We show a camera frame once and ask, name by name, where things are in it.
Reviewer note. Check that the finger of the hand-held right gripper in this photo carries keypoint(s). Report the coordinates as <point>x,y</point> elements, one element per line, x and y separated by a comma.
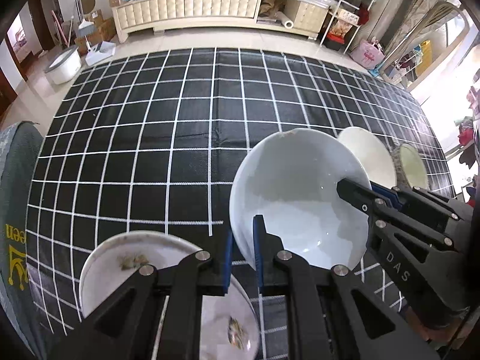
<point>356,195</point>
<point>431,206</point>

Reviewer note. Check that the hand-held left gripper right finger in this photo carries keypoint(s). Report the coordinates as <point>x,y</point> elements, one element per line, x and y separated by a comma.
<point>258,255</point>

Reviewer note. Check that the cardboard boxes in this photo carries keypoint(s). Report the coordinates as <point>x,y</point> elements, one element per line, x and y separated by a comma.
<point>103,26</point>

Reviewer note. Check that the round brown wall disc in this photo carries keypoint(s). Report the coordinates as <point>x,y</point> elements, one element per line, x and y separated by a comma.
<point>88,3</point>

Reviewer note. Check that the green patterned bowl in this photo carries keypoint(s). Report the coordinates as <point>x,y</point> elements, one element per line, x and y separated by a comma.
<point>412,167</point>

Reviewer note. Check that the white grey mop bucket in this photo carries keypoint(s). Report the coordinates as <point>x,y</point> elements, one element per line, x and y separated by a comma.
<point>63,67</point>

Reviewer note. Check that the white padded television cabinet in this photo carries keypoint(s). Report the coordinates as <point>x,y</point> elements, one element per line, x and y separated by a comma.
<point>195,7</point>

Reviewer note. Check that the white plate green floral print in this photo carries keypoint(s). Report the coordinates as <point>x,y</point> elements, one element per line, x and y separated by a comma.
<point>120,255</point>

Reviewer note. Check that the grey embroidered sofa cover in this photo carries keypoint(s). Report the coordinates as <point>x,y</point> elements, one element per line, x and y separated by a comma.
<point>18,195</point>

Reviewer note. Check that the white bowl blue floral print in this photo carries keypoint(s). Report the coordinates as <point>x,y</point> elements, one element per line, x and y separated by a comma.
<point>296,195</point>

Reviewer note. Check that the white metal shelf rack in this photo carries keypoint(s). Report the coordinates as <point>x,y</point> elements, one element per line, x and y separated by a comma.
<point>348,3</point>

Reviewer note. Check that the beige patterned curtain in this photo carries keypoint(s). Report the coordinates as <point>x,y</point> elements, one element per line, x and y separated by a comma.
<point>431,3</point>

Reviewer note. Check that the white paper roll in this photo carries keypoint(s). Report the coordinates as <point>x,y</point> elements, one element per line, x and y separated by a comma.
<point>285,20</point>

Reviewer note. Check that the arched standing mirror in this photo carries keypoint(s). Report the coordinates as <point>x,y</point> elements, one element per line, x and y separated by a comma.
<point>442,30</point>

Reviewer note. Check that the white spin mop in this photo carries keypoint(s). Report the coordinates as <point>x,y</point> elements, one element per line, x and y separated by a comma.
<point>84,26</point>

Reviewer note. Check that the pink bag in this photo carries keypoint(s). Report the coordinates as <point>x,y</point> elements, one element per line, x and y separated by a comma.
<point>369,54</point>

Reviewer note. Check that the cream white bowl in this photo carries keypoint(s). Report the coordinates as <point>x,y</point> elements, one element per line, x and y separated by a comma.
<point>371,153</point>

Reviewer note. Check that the white dustpan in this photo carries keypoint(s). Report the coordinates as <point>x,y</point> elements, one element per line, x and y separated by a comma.
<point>99,54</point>

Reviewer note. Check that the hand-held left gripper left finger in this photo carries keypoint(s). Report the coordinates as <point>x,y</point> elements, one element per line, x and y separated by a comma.
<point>226,266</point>

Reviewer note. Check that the black white checked tablecloth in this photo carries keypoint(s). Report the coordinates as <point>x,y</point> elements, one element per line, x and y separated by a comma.
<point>150,138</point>

